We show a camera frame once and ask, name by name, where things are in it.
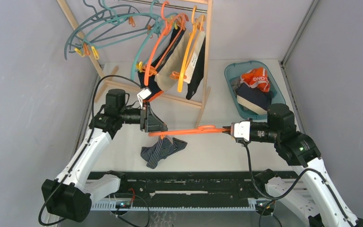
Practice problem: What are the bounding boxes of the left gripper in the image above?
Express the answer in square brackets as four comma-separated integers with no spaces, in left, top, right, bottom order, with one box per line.
[119,102,167,133]

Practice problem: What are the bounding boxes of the navy striped underwear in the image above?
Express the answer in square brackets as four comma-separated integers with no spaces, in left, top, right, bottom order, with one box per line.
[140,136,188,169]

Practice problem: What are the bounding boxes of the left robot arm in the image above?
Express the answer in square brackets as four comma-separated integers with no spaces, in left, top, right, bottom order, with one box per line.
[38,87,168,227]

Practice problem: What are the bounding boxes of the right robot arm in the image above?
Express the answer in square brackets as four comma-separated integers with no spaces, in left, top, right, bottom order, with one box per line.
[223,104,363,227]

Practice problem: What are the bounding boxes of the navy underwear in basket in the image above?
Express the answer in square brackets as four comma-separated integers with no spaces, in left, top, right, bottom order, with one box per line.
[236,83,274,115]

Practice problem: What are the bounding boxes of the navy orange-trimmed underwear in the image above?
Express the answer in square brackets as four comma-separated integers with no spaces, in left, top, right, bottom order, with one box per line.
[137,28,185,103]

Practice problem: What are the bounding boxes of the orange hanger with clips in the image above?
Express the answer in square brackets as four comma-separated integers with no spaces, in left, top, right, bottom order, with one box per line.
[144,0,189,86]

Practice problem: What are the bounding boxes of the orange underwear in basket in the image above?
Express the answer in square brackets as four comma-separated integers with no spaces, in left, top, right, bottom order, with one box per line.
[240,67,270,93]

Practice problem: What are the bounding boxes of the black white-banded underwear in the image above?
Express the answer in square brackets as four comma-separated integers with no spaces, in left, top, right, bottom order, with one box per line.
[185,32,206,100]

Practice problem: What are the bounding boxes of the beige underwear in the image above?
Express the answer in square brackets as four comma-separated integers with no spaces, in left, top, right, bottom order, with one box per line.
[154,30,189,91]

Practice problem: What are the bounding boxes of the teal hanger with clips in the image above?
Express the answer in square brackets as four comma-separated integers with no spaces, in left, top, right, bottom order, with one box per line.
[130,0,176,82]

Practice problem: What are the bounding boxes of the yellow hanger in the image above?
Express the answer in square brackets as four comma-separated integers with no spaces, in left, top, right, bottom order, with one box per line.
[177,5,198,93]

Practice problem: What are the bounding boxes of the dark teal empty hanger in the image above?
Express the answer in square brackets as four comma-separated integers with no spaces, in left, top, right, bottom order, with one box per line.
[64,0,155,58]

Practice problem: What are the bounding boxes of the teal plastic basket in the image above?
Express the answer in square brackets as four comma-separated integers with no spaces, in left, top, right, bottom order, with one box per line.
[224,60,286,121]

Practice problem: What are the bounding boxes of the wooden clothes rack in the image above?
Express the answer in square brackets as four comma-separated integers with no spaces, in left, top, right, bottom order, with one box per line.
[58,0,211,126]

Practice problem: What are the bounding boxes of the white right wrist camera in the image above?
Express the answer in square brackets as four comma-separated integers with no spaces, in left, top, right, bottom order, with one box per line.
[230,121,251,144]

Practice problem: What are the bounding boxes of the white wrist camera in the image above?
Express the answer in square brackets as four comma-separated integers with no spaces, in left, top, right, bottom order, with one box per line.
[137,87,152,109]
[230,121,251,144]

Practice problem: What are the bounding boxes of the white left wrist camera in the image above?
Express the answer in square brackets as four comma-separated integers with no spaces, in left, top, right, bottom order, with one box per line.
[137,87,152,109]

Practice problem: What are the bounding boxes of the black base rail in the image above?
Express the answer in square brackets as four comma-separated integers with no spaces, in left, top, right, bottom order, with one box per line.
[92,171,268,211]

